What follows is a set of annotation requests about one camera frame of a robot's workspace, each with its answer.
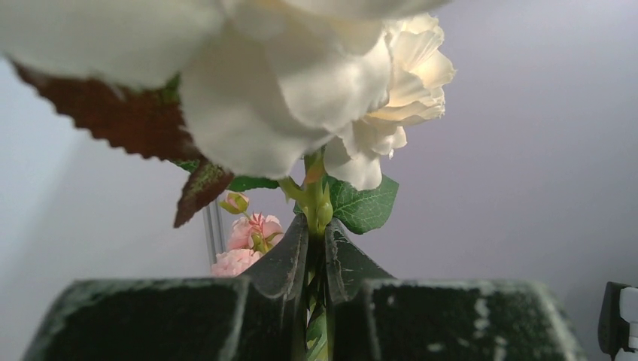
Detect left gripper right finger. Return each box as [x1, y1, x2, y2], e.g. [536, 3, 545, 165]
[325, 221, 587, 360]

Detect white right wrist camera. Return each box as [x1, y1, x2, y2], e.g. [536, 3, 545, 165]
[597, 281, 637, 361]

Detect white rose stem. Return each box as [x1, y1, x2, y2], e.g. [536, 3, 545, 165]
[0, 0, 457, 361]

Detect pink rose stem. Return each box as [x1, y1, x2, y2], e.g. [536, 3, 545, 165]
[211, 192, 284, 278]

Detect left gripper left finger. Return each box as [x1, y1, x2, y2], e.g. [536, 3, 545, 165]
[23, 215, 308, 360]

